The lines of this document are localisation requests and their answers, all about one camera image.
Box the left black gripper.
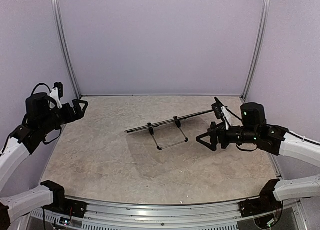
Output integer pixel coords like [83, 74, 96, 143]
[39, 98, 88, 134]

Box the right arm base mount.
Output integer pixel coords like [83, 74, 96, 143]
[239, 197, 283, 218]

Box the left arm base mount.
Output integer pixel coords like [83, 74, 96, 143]
[44, 197, 88, 218]

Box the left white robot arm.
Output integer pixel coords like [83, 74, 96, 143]
[0, 82, 89, 230]

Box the right aluminium corner post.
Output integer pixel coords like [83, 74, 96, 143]
[241, 0, 271, 102]

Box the aluminium corner post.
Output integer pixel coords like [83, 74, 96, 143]
[51, 0, 82, 99]
[241, 0, 271, 102]

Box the front aluminium rail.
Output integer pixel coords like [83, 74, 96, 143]
[24, 197, 308, 230]

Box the left aluminium corner post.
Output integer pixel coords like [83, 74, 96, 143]
[51, 0, 82, 99]

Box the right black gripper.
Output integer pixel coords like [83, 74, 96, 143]
[197, 120, 259, 150]

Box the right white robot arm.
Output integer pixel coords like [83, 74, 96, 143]
[196, 102, 320, 212]

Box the small whiteboard with wire stand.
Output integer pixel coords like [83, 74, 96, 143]
[124, 109, 217, 151]

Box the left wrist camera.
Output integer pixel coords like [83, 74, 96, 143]
[49, 82, 64, 109]

